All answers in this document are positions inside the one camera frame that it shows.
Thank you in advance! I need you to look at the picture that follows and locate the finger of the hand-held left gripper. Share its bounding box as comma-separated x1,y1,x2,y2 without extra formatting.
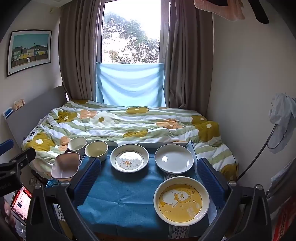
0,148,36,183
0,139,14,153

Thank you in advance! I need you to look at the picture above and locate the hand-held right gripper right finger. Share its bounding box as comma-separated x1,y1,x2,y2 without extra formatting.
196,158,272,241

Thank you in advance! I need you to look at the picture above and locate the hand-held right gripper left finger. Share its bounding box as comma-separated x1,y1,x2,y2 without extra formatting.
26,159,102,241

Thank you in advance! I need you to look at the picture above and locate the pink scalloped bowl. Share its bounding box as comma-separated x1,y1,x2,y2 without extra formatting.
51,152,82,179

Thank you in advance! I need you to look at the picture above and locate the yellow bear print plate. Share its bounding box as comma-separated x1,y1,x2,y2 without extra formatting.
153,176,210,226

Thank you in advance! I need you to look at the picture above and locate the plain white plate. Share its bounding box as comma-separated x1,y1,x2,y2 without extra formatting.
154,144,194,175

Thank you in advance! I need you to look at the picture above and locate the white duck print plate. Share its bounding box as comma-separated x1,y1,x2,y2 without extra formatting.
110,144,149,173

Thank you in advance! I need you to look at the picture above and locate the cream bowl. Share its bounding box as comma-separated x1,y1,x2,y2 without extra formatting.
84,141,109,162

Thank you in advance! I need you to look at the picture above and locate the blue tablecloth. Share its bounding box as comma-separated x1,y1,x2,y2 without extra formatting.
46,141,228,240

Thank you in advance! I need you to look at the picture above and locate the small beige toy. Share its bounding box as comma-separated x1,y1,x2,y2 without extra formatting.
13,98,26,110

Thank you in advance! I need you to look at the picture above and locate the grey headboard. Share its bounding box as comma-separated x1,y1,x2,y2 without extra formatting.
5,86,70,145

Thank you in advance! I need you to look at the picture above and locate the pale striped cloth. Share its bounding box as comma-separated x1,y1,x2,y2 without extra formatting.
266,158,296,200

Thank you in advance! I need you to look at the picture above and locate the floral printed blanket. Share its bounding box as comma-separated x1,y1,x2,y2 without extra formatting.
21,99,238,181

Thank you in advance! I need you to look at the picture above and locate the red box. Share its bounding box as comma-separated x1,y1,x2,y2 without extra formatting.
270,197,296,241

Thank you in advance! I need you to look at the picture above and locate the white hanging garment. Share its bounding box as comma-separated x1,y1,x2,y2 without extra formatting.
268,93,296,154

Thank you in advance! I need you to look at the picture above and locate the light blue cloth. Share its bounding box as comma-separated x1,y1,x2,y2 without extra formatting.
95,62,166,107

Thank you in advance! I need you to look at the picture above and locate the brown curtain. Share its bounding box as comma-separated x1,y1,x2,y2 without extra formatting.
163,0,214,108
58,0,104,102

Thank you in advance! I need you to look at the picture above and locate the window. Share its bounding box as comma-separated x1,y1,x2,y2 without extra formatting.
100,0,171,64

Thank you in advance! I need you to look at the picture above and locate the pink hanging cloth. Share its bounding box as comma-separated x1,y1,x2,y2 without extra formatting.
194,0,246,20

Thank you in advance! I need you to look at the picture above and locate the black hanging object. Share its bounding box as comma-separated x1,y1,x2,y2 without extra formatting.
251,0,270,24

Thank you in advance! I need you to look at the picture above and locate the black cable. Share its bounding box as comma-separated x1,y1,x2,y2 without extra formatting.
237,124,278,181

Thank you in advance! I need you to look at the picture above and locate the framed wall poster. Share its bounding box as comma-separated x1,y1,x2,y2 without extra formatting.
6,30,52,77

